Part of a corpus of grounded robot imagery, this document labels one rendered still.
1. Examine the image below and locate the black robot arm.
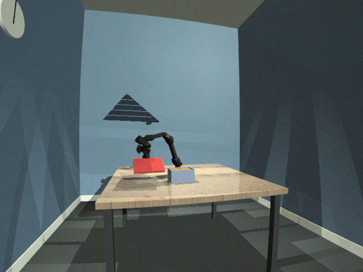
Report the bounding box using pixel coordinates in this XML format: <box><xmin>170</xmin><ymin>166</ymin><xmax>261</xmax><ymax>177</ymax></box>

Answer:
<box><xmin>135</xmin><ymin>132</ymin><xmax>182</xmax><ymax>168</ymax></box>

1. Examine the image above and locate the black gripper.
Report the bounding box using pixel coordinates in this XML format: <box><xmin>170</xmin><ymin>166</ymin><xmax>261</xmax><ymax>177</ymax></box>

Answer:
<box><xmin>142</xmin><ymin>143</ymin><xmax>151</xmax><ymax>159</ymax></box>

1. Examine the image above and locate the red rectangular lid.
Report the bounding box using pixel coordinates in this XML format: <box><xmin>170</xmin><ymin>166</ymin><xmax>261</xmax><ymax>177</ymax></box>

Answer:
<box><xmin>133</xmin><ymin>158</ymin><xmax>165</xmax><ymax>174</ymax></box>

